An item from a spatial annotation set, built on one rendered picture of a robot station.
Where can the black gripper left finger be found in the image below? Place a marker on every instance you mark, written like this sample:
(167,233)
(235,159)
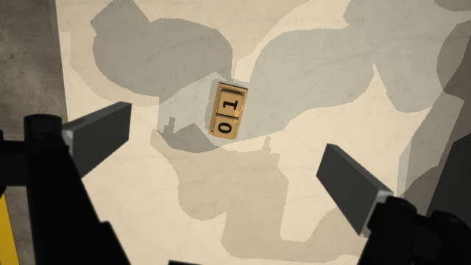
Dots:
(51,162)

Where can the tan cube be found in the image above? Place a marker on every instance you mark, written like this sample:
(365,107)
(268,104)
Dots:
(225,126)
(230,102)

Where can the brown rectangular tray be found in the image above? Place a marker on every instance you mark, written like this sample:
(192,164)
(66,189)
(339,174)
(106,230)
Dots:
(222,85)

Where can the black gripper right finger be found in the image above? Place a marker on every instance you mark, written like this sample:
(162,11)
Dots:
(396,239)

